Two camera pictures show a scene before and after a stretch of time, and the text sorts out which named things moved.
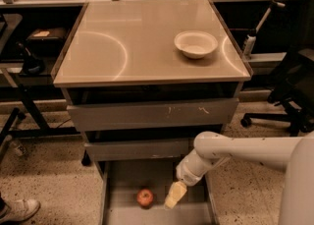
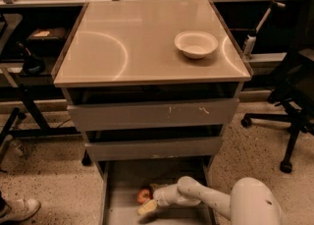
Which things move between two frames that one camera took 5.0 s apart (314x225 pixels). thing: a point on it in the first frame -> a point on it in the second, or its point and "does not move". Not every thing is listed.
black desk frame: x=30 y=92 does not move
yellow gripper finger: x=177 y=191 -> x=147 y=207
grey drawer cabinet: x=143 y=79 does not move
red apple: x=144 y=198 does not move
